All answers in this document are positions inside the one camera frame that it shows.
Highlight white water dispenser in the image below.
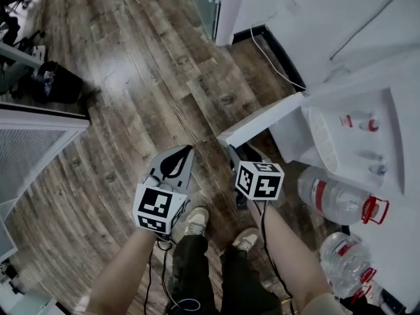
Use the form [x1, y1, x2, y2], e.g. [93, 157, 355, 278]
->
[218, 56, 420, 198]

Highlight person's right beige shoe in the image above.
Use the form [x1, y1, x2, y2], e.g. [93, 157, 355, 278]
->
[230, 226, 261, 253]

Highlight glass partition with blinds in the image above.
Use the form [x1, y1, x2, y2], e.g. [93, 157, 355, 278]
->
[0, 103, 91, 265]

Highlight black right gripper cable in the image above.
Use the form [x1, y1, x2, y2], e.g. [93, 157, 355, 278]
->
[258, 199, 297, 308]

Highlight beige shirt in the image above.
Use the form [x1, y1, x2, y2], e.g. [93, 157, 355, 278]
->
[297, 290, 348, 315]

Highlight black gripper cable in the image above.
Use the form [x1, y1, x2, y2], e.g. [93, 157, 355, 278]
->
[258, 199, 297, 308]
[143, 234, 201, 315]

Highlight white plastic panel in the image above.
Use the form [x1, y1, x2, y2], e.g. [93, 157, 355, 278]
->
[218, 92, 311, 148]

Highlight frosted glass door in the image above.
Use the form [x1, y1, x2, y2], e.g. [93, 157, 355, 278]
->
[182, 0, 224, 42]

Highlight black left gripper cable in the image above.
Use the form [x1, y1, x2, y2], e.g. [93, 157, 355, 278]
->
[143, 234, 201, 315]

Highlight person's left beige shoe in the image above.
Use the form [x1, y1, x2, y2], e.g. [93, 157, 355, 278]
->
[182, 205, 211, 238]

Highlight black trousers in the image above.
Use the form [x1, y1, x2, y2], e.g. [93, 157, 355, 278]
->
[165, 233, 284, 315]

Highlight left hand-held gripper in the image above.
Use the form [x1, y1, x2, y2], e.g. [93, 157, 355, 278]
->
[133, 144, 195, 236]

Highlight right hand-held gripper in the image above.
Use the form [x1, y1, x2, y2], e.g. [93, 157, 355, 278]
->
[225, 142, 285, 206]

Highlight person's left forearm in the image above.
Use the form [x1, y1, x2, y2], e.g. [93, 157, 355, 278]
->
[86, 229, 159, 315]

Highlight white door frame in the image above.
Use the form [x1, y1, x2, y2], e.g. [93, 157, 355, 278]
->
[214, 0, 251, 47]

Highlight person's beige shoe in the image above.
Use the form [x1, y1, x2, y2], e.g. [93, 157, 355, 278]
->
[230, 226, 261, 253]
[182, 205, 211, 238]

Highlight black trash bin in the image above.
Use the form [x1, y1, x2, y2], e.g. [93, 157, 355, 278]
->
[31, 60, 83, 105]

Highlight thin white cable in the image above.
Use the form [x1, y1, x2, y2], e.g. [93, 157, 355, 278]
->
[249, 27, 308, 92]

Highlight person's right forearm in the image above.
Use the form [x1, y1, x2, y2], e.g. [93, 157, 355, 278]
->
[248, 199, 333, 308]

